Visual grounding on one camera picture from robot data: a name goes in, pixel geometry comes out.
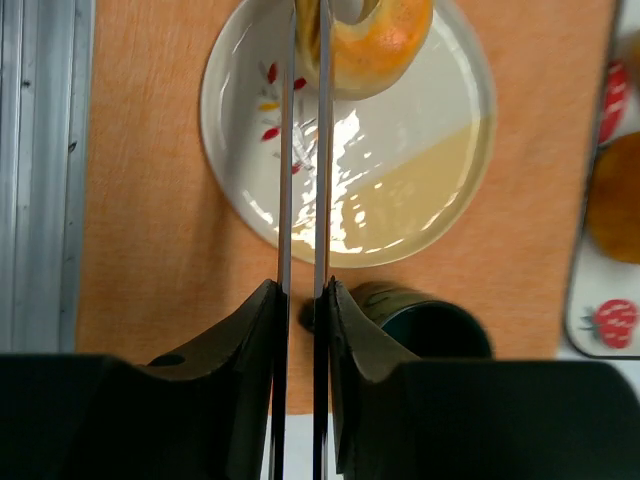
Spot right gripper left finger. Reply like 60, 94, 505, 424
1, 280, 280, 479

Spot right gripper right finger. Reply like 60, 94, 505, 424
327, 281, 639, 479

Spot metal serving tongs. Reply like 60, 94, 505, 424
269, 1, 334, 479

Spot pale glazed ring donut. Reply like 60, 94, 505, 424
294, 1, 434, 100

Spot dark green mug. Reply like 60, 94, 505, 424
298, 281, 495, 360

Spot orange cloth placemat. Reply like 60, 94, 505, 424
74, 0, 616, 416

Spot strawberry pattern tray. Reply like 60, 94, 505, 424
564, 1, 639, 360

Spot white and yellow plate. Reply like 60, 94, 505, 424
200, 1, 496, 268

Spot coconut topped bundt cake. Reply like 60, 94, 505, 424
586, 132, 639, 264

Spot aluminium table frame rail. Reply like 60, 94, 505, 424
1, 0, 96, 353

